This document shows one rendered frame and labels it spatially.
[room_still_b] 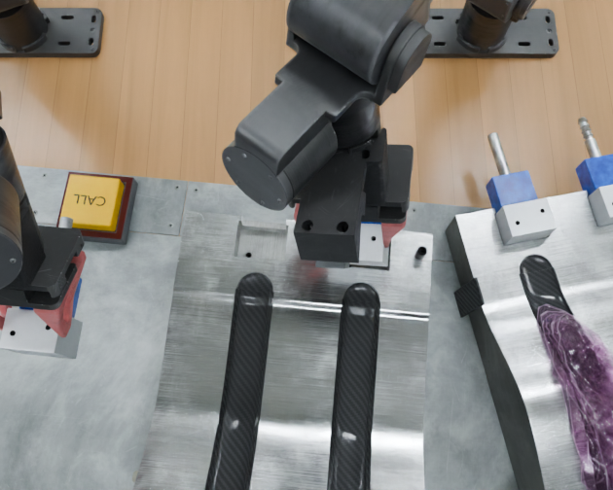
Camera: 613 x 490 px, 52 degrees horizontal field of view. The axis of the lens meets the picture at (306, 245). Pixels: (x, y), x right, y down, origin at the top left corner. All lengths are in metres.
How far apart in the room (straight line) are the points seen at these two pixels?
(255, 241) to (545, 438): 0.35
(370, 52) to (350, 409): 0.36
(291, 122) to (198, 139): 0.41
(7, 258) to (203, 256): 0.28
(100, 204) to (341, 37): 0.43
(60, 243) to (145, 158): 0.29
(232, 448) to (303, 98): 0.35
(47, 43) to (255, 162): 0.55
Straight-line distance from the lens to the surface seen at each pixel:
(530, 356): 0.67
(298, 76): 0.42
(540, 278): 0.73
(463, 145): 0.82
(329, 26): 0.40
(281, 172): 0.40
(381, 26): 0.39
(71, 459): 0.75
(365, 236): 0.59
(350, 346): 0.63
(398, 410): 0.63
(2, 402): 0.78
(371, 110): 0.46
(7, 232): 0.41
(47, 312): 0.53
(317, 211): 0.44
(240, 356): 0.64
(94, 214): 0.75
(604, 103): 0.91
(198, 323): 0.64
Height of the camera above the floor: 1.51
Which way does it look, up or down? 73 degrees down
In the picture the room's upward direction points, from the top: straight up
